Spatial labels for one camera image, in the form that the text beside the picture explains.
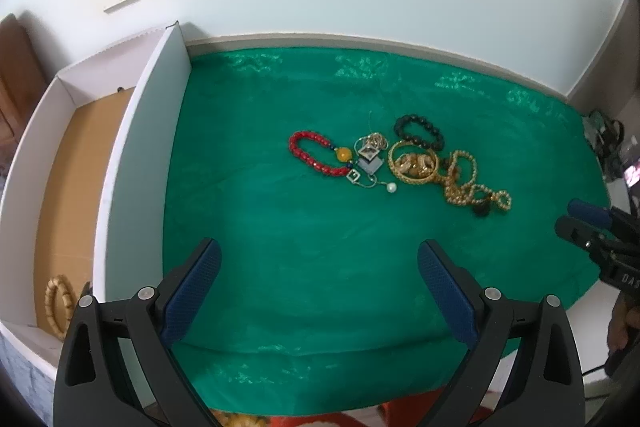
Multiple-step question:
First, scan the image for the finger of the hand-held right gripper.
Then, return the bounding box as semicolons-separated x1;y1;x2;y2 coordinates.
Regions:
555;216;603;255
567;198;615;229

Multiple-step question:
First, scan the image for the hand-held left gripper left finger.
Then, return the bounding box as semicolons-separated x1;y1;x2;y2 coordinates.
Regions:
54;237;223;427

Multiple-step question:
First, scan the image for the white pearl pendant chain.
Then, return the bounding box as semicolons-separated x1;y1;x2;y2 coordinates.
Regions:
361;174;398;194

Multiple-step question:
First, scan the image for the grey patterned cloth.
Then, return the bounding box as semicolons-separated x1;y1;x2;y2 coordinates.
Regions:
0;332;57;413

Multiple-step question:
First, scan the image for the gold bangle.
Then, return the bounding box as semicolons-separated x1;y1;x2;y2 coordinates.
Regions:
387;139;442;186

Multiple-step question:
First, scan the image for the person's right hand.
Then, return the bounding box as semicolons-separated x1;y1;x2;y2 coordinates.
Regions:
606;294;640;354

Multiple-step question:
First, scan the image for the yellow wooden ring bracelet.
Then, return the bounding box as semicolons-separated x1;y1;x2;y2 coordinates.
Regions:
44;274;76;339

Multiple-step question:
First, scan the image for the red bead bracelet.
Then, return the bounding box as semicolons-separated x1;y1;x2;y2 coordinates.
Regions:
288;130;354;178

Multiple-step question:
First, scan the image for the brown wooden door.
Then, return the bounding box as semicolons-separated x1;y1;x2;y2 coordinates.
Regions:
0;13;49;170

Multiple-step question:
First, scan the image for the dark electronic equipment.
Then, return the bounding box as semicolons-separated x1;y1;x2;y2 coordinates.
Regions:
581;107;627;182

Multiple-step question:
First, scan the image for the black bead bracelet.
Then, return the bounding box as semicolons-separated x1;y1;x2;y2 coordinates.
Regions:
393;113;445;154

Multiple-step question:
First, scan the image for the orange cloth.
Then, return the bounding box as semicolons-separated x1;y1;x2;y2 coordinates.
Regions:
210;386;506;427

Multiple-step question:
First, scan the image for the green cloth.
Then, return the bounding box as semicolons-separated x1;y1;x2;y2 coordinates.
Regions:
162;34;615;413

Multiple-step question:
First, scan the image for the gold chain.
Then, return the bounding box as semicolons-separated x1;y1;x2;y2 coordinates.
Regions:
355;111;391;152

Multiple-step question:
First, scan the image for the gold bead necklace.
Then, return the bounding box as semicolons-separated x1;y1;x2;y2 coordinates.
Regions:
442;150;497;208

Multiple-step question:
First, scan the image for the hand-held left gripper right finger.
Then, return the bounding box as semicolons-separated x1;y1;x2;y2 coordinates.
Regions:
417;239;586;427

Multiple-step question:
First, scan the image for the white cardboard box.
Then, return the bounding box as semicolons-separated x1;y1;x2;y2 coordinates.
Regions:
0;21;192;389

